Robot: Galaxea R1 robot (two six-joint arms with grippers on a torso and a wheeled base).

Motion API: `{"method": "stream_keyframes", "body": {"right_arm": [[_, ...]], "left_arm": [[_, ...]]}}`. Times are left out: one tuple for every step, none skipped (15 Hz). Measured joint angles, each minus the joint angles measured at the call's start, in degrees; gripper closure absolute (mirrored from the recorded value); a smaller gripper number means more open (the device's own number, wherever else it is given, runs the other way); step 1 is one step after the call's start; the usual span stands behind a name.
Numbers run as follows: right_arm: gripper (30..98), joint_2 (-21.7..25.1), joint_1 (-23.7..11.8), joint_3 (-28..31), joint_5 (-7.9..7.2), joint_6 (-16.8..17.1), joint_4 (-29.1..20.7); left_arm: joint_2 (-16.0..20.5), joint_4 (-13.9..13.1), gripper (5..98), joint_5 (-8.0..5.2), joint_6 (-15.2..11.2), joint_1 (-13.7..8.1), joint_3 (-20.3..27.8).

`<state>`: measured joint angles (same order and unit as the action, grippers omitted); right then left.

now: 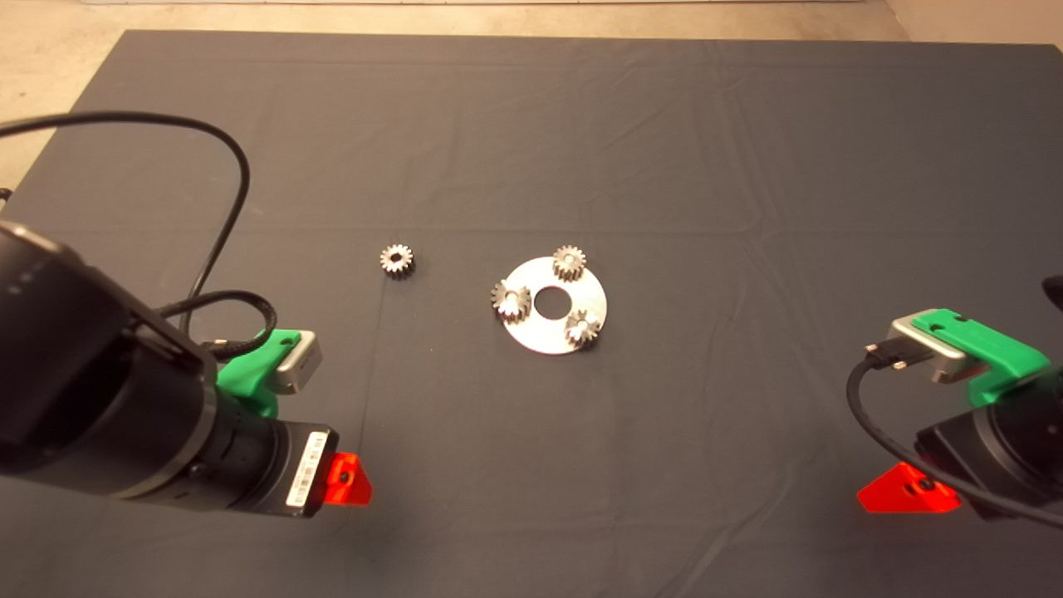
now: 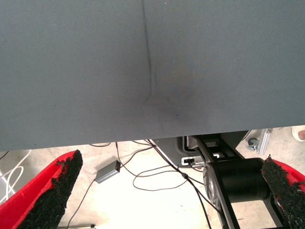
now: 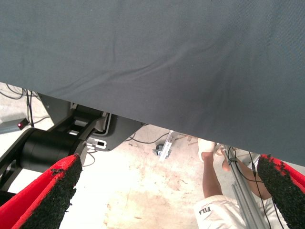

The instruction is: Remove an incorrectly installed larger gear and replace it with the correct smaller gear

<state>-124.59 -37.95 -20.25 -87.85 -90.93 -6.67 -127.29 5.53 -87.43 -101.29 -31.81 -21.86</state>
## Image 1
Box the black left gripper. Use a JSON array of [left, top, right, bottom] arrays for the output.
[[208, 399, 373, 518]]

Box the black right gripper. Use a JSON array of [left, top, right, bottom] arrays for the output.
[[857, 370, 1063, 524]]

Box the small steel spur gear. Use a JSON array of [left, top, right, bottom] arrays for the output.
[[380, 244, 415, 281]]

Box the large steel bevel gear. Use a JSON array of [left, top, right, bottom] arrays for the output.
[[491, 281, 533, 323]]

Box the steel gear on plate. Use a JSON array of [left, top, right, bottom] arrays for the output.
[[552, 245, 588, 282], [564, 309, 602, 348]]

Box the round metal plate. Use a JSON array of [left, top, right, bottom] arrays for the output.
[[498, 257, 608, 355]]

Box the dark grey table cloth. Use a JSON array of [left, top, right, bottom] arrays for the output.
[[0, 31, 1063, 598]]

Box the black right camera cable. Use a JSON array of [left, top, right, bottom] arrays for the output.
[[845, 342, 1063, 530]]

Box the grey left camera box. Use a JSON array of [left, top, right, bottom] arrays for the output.
[[274, 331, 323, 394]]

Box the grey camera box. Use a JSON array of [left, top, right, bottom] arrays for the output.
[[884, 318, 968, 385], [274, 331, 323, 394]]

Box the green left camera mount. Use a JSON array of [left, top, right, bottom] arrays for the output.
[[218, 330, 301, 419]]

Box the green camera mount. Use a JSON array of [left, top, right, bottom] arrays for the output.
[[218, 330, 301, 419], [911, 308, 1051, 408]]

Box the grey right camera box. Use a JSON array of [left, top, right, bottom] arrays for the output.
[[884, 318, 968, 385]]

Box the green right camera mount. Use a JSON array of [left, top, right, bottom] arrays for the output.
[[911, 308, 1051, 408]]

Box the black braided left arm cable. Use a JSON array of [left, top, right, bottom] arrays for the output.
[[156, 290, 277, 360]]

